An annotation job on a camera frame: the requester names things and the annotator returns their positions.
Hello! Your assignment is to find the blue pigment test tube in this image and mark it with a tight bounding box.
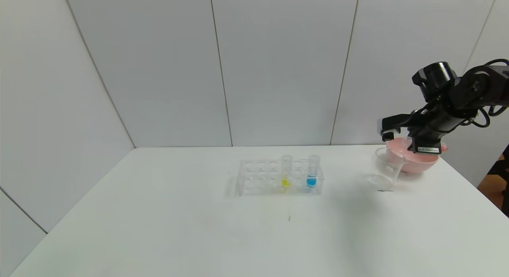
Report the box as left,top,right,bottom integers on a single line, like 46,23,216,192
307,155,321,189

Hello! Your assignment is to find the red pigment test tube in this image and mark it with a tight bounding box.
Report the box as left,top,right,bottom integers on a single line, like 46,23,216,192
398,138,449,154

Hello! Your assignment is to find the clear plastic test tube rack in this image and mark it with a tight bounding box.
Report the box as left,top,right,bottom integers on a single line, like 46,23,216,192
237,158,324,197

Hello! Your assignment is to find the yellow pigment test tube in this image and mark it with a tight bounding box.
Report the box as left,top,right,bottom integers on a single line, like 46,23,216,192
281,155,294,192

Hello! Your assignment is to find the clear plastic measuring beaker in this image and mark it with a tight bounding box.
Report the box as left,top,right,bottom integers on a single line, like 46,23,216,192
367,147,406,192

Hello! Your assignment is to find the pink plastic bowl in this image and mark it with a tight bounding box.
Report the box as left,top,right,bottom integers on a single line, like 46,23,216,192
385,137,440,174

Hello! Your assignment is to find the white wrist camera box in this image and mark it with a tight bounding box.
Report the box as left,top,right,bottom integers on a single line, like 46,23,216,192
377,114,412,142

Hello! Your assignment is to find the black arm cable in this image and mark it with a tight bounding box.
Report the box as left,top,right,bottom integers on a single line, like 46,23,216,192
461,107,491,129

